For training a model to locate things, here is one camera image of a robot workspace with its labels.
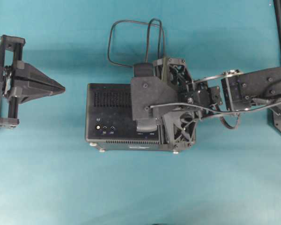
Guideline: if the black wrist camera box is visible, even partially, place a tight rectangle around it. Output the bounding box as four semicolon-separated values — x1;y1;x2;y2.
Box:
131;76;178;120

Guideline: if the black camera cable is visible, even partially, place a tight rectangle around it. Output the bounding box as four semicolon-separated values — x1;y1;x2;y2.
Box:
148;92;281;113

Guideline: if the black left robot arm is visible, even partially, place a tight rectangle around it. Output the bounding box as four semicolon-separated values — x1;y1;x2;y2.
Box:
0;35;66;129

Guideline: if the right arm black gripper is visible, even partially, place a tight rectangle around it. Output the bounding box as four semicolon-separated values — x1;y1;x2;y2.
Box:
133;57;222;145

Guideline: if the black USB cable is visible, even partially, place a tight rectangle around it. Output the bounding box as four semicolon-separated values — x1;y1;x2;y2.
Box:
106;17;167;70

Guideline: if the black mini PC box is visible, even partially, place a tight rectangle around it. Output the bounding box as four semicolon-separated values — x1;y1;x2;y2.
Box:
84;83;197;154

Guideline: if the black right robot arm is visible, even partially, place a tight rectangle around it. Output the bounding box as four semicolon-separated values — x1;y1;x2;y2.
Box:
130;57;281;153

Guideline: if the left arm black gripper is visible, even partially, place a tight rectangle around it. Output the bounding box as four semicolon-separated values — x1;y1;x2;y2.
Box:
0;35;65;128

